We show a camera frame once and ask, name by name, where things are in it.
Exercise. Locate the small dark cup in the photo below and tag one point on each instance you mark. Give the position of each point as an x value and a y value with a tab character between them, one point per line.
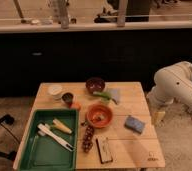
68	98

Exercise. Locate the black chair base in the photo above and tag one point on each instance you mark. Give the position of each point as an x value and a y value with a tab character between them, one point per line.
5	149

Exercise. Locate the white cup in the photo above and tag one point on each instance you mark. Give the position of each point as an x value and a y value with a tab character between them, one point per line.
55	91

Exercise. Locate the green vegetable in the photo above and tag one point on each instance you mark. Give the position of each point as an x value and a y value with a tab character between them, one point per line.
105	95

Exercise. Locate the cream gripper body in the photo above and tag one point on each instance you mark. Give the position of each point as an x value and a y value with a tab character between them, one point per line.
157	116

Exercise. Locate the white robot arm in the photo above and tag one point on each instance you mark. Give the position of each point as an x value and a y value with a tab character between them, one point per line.
171	82

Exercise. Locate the dark grape bunch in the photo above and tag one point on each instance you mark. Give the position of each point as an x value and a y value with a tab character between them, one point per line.
87	139

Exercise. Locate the blue sponge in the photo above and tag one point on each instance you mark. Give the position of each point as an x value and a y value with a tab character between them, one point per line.
134	124

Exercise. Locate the green plastic tray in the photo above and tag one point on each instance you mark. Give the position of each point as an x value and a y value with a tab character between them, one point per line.
43	153

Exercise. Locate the orange bowl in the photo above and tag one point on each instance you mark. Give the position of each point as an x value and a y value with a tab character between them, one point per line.
99	116

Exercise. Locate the grey cloth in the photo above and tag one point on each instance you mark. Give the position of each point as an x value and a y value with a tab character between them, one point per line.
115	94

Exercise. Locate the orange carrot piece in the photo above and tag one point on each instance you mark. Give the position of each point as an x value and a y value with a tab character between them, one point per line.
75	105

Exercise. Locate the yellow corn cob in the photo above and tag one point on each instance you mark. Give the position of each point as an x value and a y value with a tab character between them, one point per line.
61	126

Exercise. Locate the white tongs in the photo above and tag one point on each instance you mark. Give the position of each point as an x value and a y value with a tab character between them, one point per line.
58	139

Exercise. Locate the dark red bowl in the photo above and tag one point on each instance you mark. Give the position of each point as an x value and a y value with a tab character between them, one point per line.
95	84

